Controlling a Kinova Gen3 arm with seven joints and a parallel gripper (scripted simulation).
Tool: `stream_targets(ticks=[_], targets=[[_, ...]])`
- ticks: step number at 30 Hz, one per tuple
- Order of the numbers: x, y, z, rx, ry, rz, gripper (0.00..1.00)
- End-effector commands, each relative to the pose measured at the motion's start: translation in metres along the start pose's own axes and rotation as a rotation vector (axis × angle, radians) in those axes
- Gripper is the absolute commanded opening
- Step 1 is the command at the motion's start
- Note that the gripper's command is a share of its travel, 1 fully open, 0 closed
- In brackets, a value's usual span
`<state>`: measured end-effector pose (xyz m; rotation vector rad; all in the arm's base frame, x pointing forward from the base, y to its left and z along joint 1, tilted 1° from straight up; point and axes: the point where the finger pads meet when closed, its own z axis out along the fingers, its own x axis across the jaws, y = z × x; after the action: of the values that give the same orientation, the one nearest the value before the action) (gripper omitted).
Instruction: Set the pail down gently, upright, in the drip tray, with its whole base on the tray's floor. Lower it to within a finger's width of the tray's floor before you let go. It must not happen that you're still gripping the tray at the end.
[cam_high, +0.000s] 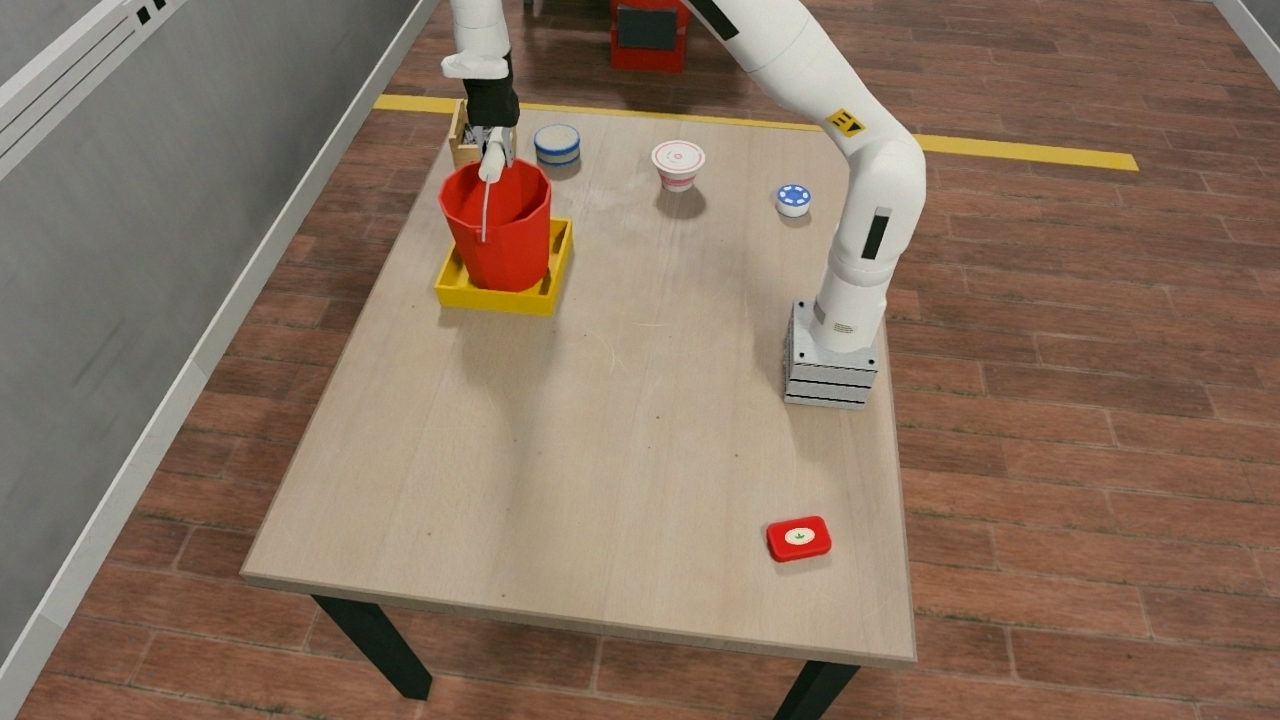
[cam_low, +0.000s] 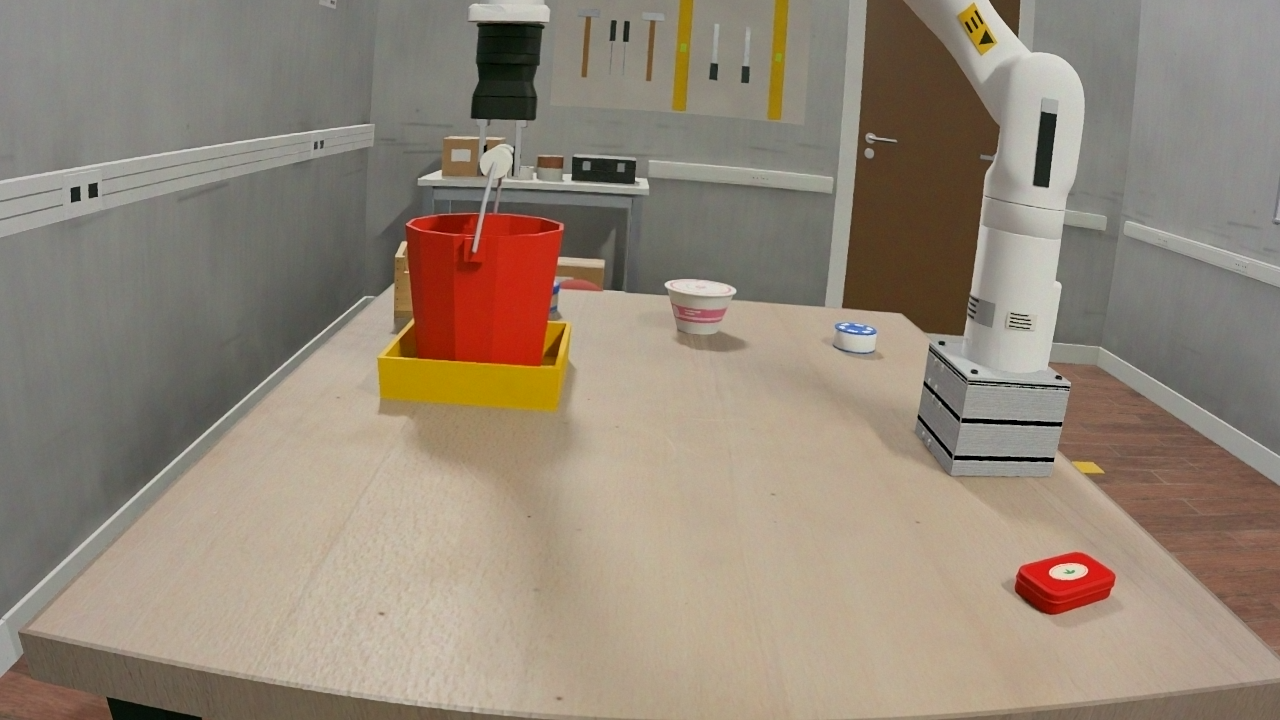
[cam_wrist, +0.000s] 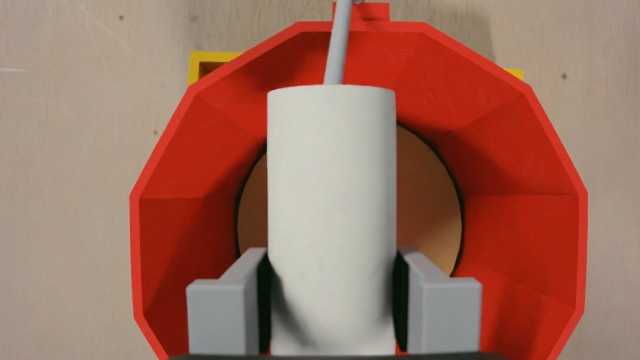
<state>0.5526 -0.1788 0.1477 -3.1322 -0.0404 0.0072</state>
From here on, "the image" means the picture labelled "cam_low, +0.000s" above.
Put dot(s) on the small wooden crate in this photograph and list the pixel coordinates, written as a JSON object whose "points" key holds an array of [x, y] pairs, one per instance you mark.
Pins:
{"points": [[402, 293]]}

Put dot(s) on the white yogurt cup with pink band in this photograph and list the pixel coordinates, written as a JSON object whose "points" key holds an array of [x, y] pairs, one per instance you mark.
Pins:
{"points": [[699, 306]]}

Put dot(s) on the yellow shallow tray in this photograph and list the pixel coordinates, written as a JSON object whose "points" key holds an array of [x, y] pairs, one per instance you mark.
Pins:
{"points": [[472, 383]]}

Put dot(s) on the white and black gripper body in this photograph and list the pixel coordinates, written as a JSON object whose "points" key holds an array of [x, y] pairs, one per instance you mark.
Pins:
{"points": [[508, 54]]}

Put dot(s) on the red mint tin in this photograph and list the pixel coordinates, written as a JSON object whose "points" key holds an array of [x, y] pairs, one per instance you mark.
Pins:
{"points": [[1064, 582]]}

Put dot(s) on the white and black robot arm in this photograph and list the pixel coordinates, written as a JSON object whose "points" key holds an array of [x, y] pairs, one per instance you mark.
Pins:
{"points": [[1014, 296]]}

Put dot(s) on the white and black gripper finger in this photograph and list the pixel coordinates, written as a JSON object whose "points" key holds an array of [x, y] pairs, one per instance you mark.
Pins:
{"points": [[517, 148], [482, 148]]}

